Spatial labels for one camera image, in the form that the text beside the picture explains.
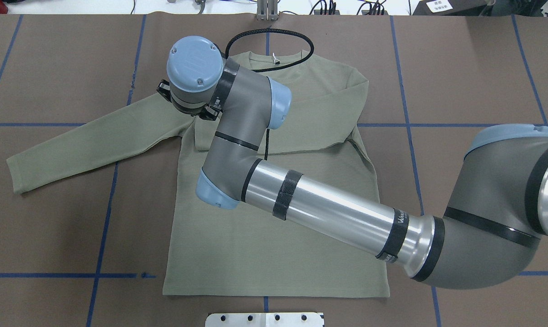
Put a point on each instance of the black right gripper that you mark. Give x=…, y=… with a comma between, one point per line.
x=183, y=109

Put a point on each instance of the olive green long-sleeve shirt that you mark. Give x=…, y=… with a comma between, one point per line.
x=220, y=246

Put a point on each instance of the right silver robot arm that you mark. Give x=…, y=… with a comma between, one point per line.
x=277, y=195

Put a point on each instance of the aluminium frame post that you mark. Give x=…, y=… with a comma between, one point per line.
x=267, y=10

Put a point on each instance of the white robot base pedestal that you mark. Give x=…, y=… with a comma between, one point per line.
x=266, y=319

